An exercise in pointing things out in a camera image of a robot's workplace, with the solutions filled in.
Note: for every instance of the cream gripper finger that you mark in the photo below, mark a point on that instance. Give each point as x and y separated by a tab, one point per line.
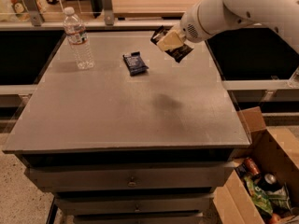
172	39

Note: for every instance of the black chocolate rxbar wrapper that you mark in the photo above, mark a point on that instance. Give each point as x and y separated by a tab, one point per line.
177	54

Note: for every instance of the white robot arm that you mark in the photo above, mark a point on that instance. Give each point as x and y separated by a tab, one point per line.
211	17

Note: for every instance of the dark blue blueberry rxbar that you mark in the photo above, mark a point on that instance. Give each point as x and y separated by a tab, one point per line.
134	63

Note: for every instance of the clear plastic water bottle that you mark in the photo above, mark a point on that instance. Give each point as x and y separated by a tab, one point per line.
78	40

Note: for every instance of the grey drawer cabinet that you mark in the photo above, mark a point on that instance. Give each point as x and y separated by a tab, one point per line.
172	113

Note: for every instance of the upper grey drawer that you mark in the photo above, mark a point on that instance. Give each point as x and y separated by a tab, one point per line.
130	176

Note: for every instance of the grey drawer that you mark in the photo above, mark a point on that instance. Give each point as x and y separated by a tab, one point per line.
130	176
135	204

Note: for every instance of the red soda can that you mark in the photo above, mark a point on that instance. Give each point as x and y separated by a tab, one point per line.
252	166

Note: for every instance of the brown cardboard box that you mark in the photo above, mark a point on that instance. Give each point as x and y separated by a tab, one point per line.
276	151

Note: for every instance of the middle grey drawer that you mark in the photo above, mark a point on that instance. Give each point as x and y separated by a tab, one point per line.
135	204

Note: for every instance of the orange packaged item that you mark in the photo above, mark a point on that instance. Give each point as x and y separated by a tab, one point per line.
13	10

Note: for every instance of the dark silver-top can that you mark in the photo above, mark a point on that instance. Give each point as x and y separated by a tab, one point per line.
269	182

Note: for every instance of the green snack bag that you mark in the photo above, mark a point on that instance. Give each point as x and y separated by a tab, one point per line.
259	197

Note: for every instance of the metal rail with brackets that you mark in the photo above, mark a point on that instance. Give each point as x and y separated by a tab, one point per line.
53	19

